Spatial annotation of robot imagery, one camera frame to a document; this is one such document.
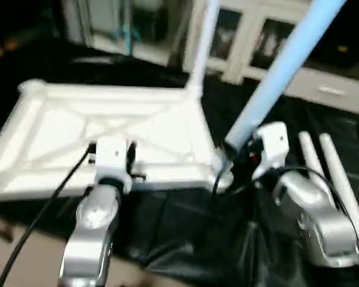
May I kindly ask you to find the white plastic table top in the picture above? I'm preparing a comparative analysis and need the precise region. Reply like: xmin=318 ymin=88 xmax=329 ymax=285
xmin=0 ymin=79 xmax=235 ymax=207

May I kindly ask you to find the white plastic table leg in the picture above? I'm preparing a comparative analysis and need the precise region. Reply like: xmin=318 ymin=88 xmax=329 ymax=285
xmin=298 ymin=132 xmax=334 ymax=201
xmin=185 ymin=0 xmax=222 ymax=99
xmin=318 ymin=133 xmax=359 ymax=255
xmin=212 ymin=0 xmax=349 ymax=180

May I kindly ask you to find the black work mat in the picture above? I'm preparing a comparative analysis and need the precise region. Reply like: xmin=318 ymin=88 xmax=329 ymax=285
xmin=0 ymin=39 xmax=359 ymax=287

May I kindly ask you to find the white drawer unit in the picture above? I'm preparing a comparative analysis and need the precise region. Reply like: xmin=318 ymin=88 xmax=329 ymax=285
xmin=284 ymin=66 xmax=359 ymax=114

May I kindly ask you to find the white glass-door cabinet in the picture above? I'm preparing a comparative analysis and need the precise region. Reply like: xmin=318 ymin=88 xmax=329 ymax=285
xmin=182 ymin=0 xmax=324 ymax=84

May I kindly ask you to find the blue metal stand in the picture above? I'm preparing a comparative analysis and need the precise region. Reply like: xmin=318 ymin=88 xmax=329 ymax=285
xmin=117 ymin=0 xmax=144 ymax=54

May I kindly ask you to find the black box with yellow label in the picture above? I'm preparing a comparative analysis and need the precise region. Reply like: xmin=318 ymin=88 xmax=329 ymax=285
xmin=316 ymin=0 xmax=359 ymax=75

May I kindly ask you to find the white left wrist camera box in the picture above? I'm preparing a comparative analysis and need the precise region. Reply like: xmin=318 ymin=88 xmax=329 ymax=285
xmin=91 ymin=136 xmax=137 ymax=193

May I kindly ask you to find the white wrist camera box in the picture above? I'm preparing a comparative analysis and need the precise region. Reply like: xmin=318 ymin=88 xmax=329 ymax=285
xmin=91 ymin=136 xmax=137 ymax=193
xmin=250 ymin=122 xmax=289 ymax=180

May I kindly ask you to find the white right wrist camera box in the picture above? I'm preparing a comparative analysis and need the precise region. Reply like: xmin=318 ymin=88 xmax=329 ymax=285
xmin=250 ymin=122 xmax=289 ymax=180

